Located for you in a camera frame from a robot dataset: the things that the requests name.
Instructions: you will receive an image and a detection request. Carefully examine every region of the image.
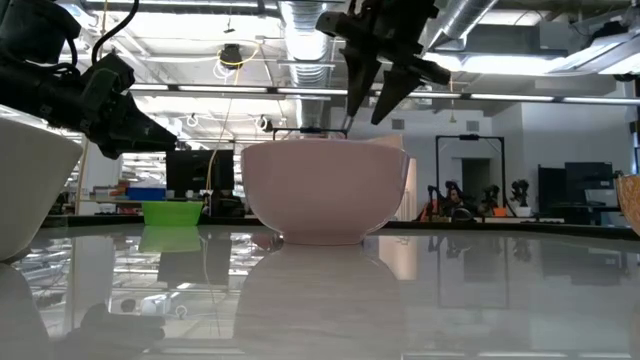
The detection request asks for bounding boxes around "yellow hanging cable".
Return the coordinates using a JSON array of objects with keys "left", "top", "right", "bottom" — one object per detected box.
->
[{"left": 204, "top": 42, "right": 262, "bottom": 194}]

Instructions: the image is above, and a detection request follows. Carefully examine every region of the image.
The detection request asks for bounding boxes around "black computer monitor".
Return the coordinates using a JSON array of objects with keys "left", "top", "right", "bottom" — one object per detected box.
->
[{"left": 165, "top": 149, "right": 235, "bottom": 200}]

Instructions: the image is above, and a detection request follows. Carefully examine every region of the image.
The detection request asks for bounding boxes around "black ceiling cable reel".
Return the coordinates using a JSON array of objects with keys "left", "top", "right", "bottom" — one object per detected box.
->
[{"left": 219, "top": 43, "right": 244, "bottom": 69}]

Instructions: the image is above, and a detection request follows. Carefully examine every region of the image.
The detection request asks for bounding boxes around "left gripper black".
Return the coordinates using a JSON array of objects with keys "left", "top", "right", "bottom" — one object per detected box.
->
[{"left": 78, "top": 52, "right": 179, "bottom": 161}]

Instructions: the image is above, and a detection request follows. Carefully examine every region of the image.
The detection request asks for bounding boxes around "dark desk monitor setup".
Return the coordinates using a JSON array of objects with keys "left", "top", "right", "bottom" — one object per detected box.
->
[{"left": 537, "top": 161, "right": 624, "bottom": 226}]

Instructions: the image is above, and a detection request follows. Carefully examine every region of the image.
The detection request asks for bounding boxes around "silver ribbed ceiling duct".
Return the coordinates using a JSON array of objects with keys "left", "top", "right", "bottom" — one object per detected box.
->
[{"left": 277, "top": 0, "right": 335, "bottom": 129}]

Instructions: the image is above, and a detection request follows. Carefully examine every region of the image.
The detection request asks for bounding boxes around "silver smooth ceiling duct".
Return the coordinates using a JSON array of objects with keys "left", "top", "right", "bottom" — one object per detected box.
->
[{"left": 418, "top": 0, "right": 501, "bottom": 51}]

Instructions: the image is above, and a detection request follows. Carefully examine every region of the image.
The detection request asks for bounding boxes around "white ceramic bowl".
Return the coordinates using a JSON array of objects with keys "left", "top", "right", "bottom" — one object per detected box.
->
[{"left": 0, "top": 104, "right": 84, "bottom": 262}]

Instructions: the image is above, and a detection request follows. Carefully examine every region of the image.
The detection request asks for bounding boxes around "blue storage bin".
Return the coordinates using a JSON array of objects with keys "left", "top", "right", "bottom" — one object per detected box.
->
[{"left": 126, "top": 187, "right": 167, "bottom": 202}]

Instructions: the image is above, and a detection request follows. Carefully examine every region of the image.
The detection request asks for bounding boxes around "white pot with plant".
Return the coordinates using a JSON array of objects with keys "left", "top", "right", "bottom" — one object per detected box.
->
[{"left": 509, "top": 178, "right": 533, "bottom": 219}]

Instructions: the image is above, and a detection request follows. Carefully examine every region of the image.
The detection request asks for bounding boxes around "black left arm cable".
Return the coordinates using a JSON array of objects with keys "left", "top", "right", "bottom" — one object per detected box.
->
[{"left": 91, "top": 0, "right": 141, "bottom": 66}]

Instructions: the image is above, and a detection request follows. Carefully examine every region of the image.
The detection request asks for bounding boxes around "green plastic bowl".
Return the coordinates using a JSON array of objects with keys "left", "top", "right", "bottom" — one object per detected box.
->
[{"left": 141, "top": 200, "right": 205, "bottom": 227}]

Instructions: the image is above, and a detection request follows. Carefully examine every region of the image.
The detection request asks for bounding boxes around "pink ceramic bowl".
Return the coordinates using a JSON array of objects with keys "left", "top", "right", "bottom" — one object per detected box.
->
[{"left": 240, "top": 138, "right": 411, "bottom": 246}]

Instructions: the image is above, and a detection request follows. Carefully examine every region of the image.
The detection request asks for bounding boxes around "tall black metal frame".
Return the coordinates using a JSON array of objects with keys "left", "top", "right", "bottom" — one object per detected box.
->
[{"left": 434, "top": 133, "right": 507, "bottom": 219}]

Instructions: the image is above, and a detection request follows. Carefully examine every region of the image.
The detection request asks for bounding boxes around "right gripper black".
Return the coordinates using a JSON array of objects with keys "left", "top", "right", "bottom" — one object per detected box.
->
[{"left": 315, "top": 0, "right": 452, "bottom": 126}]

